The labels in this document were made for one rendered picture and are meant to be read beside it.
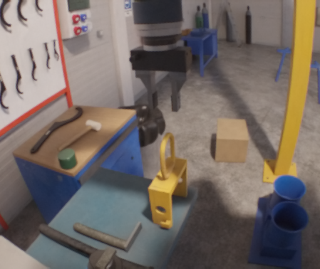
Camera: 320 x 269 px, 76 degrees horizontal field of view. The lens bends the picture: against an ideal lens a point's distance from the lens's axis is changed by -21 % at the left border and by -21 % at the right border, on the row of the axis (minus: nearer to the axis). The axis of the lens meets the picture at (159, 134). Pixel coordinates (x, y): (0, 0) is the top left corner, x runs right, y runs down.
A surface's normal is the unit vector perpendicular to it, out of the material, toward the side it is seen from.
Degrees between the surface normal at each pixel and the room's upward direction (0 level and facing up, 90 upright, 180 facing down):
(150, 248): 0
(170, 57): 90
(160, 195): 90
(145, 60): 90
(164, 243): 0
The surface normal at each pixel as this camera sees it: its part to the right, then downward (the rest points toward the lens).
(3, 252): -0.07, -0.86
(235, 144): -0.21, 0.51
